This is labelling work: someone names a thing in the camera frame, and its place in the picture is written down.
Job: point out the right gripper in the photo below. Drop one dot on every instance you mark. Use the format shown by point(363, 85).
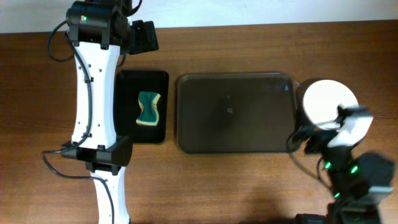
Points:
point(317, 139)

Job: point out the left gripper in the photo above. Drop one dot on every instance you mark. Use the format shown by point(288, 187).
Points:
point(148, 38)

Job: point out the white plate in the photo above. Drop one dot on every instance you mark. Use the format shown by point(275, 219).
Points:
point(322, 99)

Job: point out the green and yellow sponge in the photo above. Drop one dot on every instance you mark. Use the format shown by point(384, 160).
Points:
point(149, 115)

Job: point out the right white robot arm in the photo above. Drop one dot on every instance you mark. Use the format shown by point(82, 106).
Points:
point(358, 185)

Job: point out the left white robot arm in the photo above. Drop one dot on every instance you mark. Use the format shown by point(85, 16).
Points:
point(99, 32)

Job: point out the black rectangular sponge tray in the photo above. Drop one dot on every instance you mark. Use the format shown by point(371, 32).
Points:
point(128, 85)

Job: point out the dark brown serving tray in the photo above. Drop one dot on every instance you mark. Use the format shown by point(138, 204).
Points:
point(222, 113)

